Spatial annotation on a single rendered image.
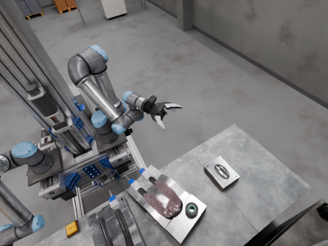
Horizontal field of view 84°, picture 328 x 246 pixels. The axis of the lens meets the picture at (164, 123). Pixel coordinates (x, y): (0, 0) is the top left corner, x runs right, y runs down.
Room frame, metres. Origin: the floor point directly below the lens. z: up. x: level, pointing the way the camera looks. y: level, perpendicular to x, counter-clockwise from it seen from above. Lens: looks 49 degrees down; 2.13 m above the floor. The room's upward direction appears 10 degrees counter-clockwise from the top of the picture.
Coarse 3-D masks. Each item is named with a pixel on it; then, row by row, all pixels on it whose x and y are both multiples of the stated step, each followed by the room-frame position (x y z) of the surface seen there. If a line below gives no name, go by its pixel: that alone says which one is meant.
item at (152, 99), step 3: (153, 96) 0.69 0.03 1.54; (150, 99) 0.67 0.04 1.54; (153, 99) 0.67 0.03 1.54; (156, 99) 0.69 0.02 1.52; (147, 102) 0.68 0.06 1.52; (150, 102) 0.66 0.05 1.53; (153, 102) 0.66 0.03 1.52; (147, 105) 0.69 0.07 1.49; (150, 105) 0.67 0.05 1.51; (147, 108) 0.70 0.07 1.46
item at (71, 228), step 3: (75, 222) 0.39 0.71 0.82; (69, 225) 0.37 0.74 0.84; (72, 225) 0.37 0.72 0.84; (75, 225) 0.36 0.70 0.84; (66, 228) 0.35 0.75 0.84; (69, 228) 0.35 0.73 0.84; (72, 228) 0.35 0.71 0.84; (75, 228) 0.35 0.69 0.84; (69, 231) 0.33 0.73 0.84; (72, 231) 0.33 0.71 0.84; (75, 231) 0.33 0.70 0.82; (69, 234) 0.32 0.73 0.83
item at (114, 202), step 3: (111, 195) 0.50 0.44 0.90; (114, 195) 0.49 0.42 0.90; (108, 198) 0.48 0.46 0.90; (111, 198) 0.48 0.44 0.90; (114, 198) 0.47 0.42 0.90; (111, 201) 0.46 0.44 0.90; (114, 201) 0.45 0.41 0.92; (117, 201) 0.45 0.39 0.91; (111, 204) 0.43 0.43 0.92; (114, 204) 0.43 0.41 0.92; (117, 204) 0.43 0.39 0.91; (111, 207) 0.41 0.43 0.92; (114, 207) 0.42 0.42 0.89
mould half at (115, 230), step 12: (108, 204) 0.45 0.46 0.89; (120, 204) 0.43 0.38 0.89; (108, 216) 0.37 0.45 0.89; (132, 216) 0.35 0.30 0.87; (96, 228) 0.31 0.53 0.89; (108, 228) 0.30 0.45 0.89; (120, 228) 0.29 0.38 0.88; (132, 228) 0.28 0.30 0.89; (96, 240) 0.25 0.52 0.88; (120, 240) 0.22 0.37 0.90; (132, 240) 0.21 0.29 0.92
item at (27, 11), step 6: (18, 0) 8.08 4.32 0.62; (24, 0) 8.15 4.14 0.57; (30, 0) 8.20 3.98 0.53; (36, 0) 8.36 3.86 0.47; (18, 6) 8.05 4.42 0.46; (24, 6) 8.11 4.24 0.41; (30, 6) 8.17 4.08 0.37; (36, 6) 8.23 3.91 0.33; (24, 12) 8.07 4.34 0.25; (30, 12) 8.13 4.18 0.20; (36, 12) 8.19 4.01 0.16; (42, 12) 8.26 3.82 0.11; (30, 18) 8.11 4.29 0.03
